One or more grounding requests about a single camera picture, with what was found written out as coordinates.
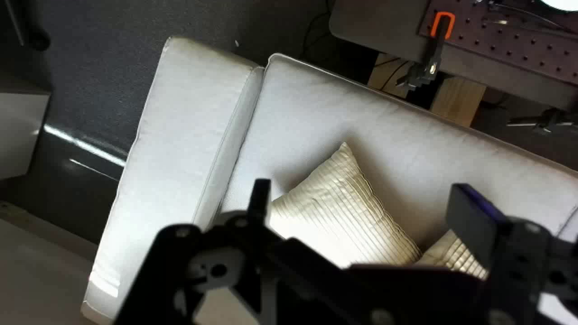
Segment orange handled black clamp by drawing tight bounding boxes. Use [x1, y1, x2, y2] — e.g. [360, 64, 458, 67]
[400, 11, 456, 91]

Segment light grey fabric sofa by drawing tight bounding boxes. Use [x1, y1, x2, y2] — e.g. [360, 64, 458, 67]
[82, 37, 578, 325]

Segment black perforated robot table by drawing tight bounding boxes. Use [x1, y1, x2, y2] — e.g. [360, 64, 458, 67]
[329, 0, 578, 112]

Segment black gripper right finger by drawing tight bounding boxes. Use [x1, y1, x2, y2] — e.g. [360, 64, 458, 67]
[447, 185, 543, 284]

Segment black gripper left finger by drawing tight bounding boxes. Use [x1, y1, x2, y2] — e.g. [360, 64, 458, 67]
[212, 179, 282, 288]

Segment cream pleated small pillow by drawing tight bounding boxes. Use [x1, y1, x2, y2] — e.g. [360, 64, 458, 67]
[268, 143, 420, 268]

